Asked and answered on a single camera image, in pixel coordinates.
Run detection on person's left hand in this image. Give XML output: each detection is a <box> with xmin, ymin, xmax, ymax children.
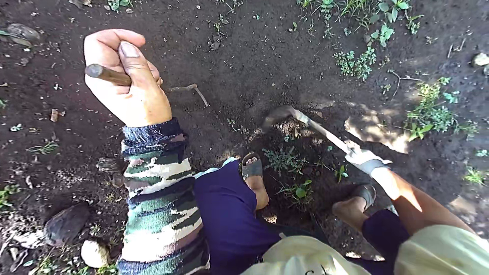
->
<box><xmin>84</xmin><ymin>29</ymin><xmax>172</xmax><ymax>128</ymax></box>

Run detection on person's right hand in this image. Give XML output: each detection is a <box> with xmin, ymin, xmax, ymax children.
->
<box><xmin>345</xmin><ymin>140</ymin><xmax>392</xmax><ymax>177</ymax></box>

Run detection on sickle with light handle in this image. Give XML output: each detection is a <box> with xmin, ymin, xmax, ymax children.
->
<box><xmin>261</xmin><ymin>105</ymin><xmax>351</xmax><ymax>154</ymax></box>

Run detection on hooked wooden stick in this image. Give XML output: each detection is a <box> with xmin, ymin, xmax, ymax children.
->
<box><xmin>85</xmin><ymin>63</ymin><xmax>210</xmax><ymax>108</ymax></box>

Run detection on person's left forearm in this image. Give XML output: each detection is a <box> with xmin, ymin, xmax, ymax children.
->
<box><xmin>116</xmin><ymin>118</ymin><xmax>211</xmax><ymax>275</ymax></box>

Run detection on person's right forearm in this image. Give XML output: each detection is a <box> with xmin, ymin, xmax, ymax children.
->
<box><xmin>371</xmin><ymin>166</ymin><xmax>477</xmax><ymax>237</ymax></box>

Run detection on small green seedling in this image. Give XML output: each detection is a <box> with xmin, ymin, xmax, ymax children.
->
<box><xmin>334</xmin><ymin>164</ymin><xmax>349</xmax><ymax>183</ymax></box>

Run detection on small pale green weed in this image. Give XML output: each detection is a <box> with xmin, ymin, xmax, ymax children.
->
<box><xmin>107</xmin><ymin>0</ymin><xmax>133</xmax><ymax>12</ymax></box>

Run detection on broad-leaved plant with grass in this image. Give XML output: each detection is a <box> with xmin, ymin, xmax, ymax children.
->
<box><xmin>276</xmin><ymin>179</ymin><xmax>315</xmax><ymax>210</ymax></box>

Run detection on feathery green plant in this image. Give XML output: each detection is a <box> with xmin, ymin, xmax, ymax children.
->
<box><xmin>263</xmin><ymin>147</ymin><xmax>308</xmax><ymax>175</ymax></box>

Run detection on grey oval stone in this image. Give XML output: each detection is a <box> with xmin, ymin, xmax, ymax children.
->
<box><xmin>6</xmin><ymin>23</ymin><xmax>40</xmax><ymax>43</ymax></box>

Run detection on thin forked twig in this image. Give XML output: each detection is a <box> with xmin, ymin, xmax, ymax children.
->
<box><xmin>387</xmin><ymin>69</ymin><xmax>423</xmax><ymax>99</ymax></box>

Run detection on small-leaved green bush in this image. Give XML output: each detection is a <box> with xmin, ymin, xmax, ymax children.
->
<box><xmin>334</xmin><ymin>46</ymin><xmax>377</xmax><ymax>81</ymax></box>

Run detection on sunlit grass and weeds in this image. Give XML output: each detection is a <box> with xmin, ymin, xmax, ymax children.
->
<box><xmin>404</xmin><ymin>76</ymin><xmax>479</xmax><ymax>142</ymax></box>

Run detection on patch of green weeds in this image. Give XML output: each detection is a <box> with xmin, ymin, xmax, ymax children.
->
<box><xmin>297</xmin><ymin>0</ymin><xmax>425</xmax><ymax>48</ymax></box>

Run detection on person's body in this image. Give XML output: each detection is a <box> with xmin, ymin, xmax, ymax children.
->
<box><xmin>240</xmin><ymin>224</ymin><xmax>489</xmax><ymax>275</ymax></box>

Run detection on flat thin grass tuft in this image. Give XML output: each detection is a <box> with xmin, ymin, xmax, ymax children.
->
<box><xmin>26</xmin><ymin>141</ymin><xmax>60</xmax><ymax>156</ymax></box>

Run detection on bright green grass tuft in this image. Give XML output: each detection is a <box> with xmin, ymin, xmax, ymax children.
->
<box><xmin>464</xmin><ymin>166</ymin><xmax>488</xmax><ymax>187</ymax></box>

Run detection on person's legs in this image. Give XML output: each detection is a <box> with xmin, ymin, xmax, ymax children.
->
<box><xmin>193</xmin><ymin>152</ymin><xmax>411</xmax><ymax>275</ymax></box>

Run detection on large dark rock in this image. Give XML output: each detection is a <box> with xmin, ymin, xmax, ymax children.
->
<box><xmin>44</xmin><ymin>202</ymin><xmax>91</xmax><ymax>247</ymax></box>

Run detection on dark green leafy weed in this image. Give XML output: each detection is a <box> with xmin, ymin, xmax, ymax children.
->
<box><xmin>0</xmin><ymin>184</ymin><xmax>20</xmax><ymax>211</ymax></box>

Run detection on pale yellowish stone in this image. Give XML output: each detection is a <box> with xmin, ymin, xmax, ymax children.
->
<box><xmin>80</xmin><ymin>239</ymin><xmax>110</xmax><ymax>269</ymax></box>

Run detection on patch of low weeds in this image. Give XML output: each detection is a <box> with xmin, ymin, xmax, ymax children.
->
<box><xmin>27</xmin><ymin>255</ymin><xmax>118</xmax><ymax>275</ymax></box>

